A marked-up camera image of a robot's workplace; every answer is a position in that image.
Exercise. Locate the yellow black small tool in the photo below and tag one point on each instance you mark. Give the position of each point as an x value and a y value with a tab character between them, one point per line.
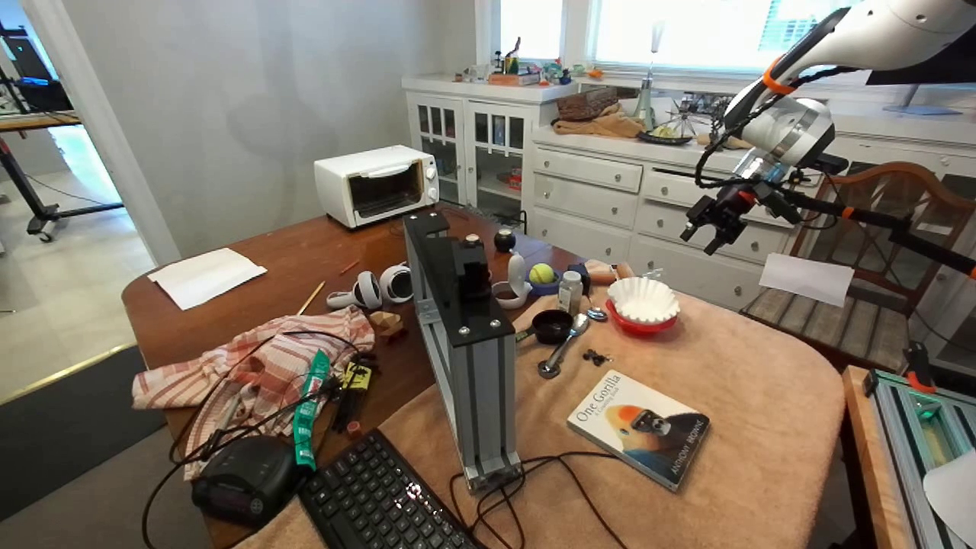
355	377

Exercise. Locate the dark wooden slatted chair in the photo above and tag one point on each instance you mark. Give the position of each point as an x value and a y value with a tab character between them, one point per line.
874	306

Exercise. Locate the black capped bottle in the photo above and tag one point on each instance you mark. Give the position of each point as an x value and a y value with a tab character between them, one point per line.
503	247

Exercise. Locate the small brown round object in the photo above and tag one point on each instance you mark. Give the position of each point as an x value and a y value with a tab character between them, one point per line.
384	323

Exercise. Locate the paperback book with bird cover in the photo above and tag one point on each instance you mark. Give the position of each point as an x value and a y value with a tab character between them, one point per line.
641	427

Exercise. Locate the black camera boom rod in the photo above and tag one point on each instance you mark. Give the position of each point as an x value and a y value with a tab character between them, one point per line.
894	227

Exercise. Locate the beige towel table cover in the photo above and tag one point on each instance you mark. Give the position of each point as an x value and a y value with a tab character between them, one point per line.
710	405

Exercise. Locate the black computer keyboard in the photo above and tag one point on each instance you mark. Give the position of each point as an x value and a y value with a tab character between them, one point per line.
375	504

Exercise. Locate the aluminium robot mount platform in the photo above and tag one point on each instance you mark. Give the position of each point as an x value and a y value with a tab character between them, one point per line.
932	427

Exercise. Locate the metal spoon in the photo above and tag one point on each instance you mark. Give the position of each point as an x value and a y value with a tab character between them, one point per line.
565	352

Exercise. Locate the small black clip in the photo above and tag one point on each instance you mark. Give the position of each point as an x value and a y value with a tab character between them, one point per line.
592	358

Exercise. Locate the thin wooden stick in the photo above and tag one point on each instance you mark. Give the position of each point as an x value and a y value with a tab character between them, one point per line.
312	297

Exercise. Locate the white drawer dresser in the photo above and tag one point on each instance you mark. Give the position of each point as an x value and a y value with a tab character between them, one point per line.
612	193

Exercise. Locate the white paper sheet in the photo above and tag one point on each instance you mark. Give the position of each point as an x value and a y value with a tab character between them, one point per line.
205	274

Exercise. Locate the black desk stand leg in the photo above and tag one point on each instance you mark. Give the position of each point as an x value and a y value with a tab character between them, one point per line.
39	207

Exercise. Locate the white toaster oven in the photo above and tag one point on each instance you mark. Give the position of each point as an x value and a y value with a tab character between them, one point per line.
370	183

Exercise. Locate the tall clear glass vase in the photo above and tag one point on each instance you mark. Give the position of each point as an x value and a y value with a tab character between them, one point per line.
643	92

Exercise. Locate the white headphones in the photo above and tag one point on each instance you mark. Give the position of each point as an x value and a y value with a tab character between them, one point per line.
379	288

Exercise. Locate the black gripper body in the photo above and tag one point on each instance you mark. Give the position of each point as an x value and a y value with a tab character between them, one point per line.
729	201

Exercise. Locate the white paper on chair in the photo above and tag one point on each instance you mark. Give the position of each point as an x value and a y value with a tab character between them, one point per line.
805	279

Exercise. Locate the dark floor mat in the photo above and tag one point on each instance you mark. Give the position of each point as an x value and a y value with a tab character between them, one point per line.
71	447

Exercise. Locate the yellow tennis ball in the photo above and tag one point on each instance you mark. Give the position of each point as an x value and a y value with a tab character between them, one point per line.
539	274

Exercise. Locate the red bowl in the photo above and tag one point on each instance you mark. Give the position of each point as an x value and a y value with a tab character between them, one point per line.
641	326

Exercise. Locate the wooden robot cart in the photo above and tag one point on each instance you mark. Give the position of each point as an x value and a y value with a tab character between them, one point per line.
864	459

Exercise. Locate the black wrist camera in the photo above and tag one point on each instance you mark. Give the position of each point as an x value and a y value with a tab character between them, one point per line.
818	162

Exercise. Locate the brown woven basket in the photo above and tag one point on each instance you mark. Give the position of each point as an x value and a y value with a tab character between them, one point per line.
586	105

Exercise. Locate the red striped cloth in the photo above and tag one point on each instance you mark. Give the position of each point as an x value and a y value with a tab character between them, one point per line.
263	360

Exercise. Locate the dark plate with fruit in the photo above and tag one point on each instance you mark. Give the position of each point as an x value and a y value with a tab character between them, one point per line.
666	132

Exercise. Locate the white paper coffee filter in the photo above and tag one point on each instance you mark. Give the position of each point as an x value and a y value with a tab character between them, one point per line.
641	299

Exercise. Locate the aluminium profile frame stand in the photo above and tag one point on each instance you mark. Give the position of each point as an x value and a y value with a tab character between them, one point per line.
474	366

